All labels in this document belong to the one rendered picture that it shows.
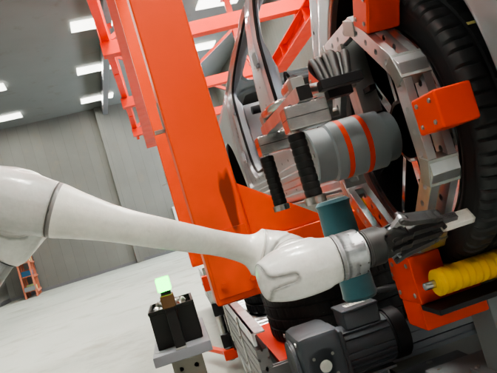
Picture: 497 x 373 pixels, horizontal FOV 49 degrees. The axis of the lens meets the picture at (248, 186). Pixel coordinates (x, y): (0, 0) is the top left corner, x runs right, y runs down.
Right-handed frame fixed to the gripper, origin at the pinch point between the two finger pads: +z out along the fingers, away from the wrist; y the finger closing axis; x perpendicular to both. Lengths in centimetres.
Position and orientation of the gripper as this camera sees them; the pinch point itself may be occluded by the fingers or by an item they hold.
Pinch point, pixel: (455, 220)
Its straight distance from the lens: 117.4
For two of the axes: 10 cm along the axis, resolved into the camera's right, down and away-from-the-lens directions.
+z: 9.5, -2.8, 1.6
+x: -3.0, -6.2, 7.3
